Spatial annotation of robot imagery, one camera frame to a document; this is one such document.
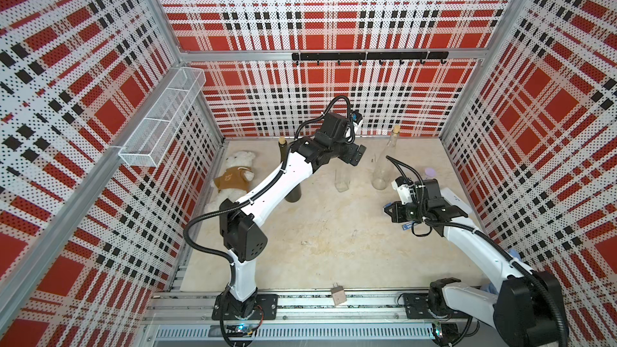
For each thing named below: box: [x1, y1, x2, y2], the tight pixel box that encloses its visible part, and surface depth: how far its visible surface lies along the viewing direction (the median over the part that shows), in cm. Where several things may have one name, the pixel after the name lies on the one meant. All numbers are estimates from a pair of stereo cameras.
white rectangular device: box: [440, 187, 473, 217], surface depth 92 cm
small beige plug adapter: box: [330, 282, 348, 306], surface depth 76 cm
